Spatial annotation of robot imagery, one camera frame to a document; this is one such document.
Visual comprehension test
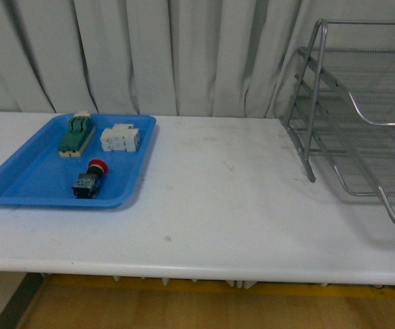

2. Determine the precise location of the grey curtain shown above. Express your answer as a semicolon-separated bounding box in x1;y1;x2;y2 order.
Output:
0;1;395;118

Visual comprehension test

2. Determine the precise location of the blue plastic tray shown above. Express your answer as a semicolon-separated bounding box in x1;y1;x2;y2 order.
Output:
0;114;156;208

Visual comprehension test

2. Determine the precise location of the red emergency push button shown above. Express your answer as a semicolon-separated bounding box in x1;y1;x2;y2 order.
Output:
71;159;109;199

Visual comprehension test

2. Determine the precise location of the green knife switch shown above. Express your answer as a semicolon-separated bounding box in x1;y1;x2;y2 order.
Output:
58;112;96;158

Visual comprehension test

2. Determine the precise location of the silver wire rack frame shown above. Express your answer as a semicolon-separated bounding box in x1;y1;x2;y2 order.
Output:
279;19;395;183

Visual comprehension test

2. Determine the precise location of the silver mesh tray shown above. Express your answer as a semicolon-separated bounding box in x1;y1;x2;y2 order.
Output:
313;97;395;223
294;47;395;126
283;120;395;196

